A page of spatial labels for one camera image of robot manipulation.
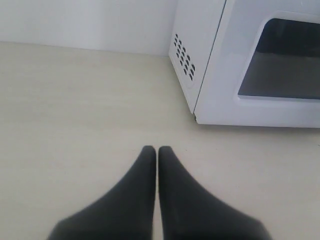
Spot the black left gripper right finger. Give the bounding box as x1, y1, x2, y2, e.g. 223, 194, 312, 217
158, 146, 272, 240

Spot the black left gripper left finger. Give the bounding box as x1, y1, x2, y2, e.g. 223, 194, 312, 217
48, 145, 157, 240

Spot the white microwave door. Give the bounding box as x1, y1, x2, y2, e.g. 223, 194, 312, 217
194, 0, 320, 128

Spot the white Midea microwave oven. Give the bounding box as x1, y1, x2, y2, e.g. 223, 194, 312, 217
167, 0, 228, 116

